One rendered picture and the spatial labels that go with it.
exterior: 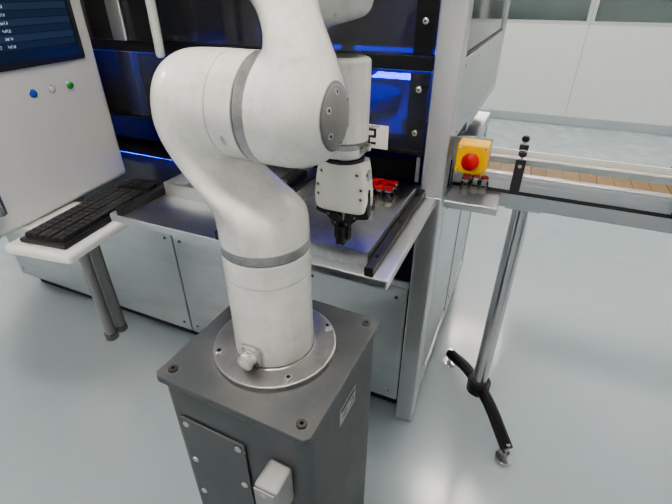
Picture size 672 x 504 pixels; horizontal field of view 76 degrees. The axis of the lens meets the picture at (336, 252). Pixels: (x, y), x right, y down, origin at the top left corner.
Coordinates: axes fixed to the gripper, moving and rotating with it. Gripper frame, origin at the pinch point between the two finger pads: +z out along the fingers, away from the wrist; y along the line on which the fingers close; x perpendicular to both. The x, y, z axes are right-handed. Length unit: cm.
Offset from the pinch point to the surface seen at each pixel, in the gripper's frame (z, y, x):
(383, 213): 5.0, -1.5, -21.5
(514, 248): 23, -33, -50
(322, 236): 5.2, 7.0, -5.5
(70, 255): 13, 64, 14
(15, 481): 94, 97, 36
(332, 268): 5.6, 0.2, 4.5
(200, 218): 5.4, 37.0, -2.2
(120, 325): 72, 101, -17
